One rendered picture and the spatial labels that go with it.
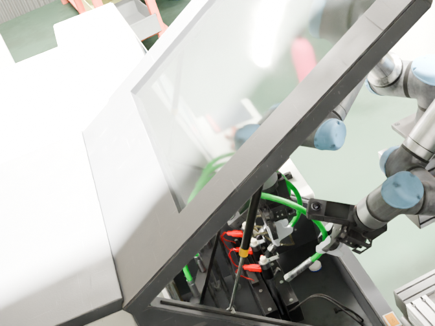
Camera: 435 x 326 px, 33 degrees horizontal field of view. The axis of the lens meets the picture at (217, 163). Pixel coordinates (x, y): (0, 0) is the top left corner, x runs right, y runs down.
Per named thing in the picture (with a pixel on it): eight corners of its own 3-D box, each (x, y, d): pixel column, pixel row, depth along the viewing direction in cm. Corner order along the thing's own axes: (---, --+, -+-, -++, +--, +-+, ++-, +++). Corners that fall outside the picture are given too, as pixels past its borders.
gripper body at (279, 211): (298, 218, 186) (287, 182, 179) (267, 231, 185) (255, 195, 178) (287, 202, 192) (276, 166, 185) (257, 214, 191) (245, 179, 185)
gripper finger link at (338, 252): (332, 268, 179) (352, 251, 172) (311, 259, 178) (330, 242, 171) (333, 257, 181) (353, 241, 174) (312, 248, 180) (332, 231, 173)
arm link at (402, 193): (432, 203, 152) (398, 201, 149) (401, 224, 161) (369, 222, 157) (423, 169, 155) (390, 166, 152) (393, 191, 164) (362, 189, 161)
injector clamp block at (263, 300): (310, 336, 208) (298, 299, 199) (278, 349, 207) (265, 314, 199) (270, 262, 236) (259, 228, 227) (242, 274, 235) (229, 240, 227)
